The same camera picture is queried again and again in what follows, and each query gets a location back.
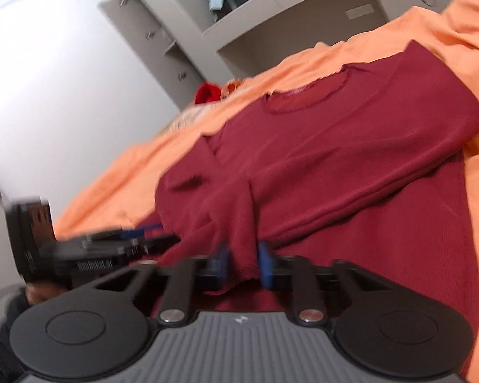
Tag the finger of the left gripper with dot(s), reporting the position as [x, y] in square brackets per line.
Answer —
[151, 245]
[139, 232]

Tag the dark red knit sweater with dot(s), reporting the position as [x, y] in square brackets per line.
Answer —
[364, 165]

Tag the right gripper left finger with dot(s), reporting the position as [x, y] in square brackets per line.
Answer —
[188, 281]

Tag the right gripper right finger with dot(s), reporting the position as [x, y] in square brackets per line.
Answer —
[292, 279]

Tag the open grey wardrobe door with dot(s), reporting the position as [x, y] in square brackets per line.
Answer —
[157, 50]

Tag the floral patterned pillow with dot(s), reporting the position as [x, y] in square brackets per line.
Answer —
[185, 118]

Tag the orange bed cover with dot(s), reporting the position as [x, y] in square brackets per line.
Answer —
[124, 196]

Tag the person's left hand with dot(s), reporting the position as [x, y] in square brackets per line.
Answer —
[37, 293]

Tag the bright red plush item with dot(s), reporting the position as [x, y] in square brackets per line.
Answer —
[206, 93]

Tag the grey built-in wardrobe unit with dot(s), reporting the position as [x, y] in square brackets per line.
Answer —
[232, 44]

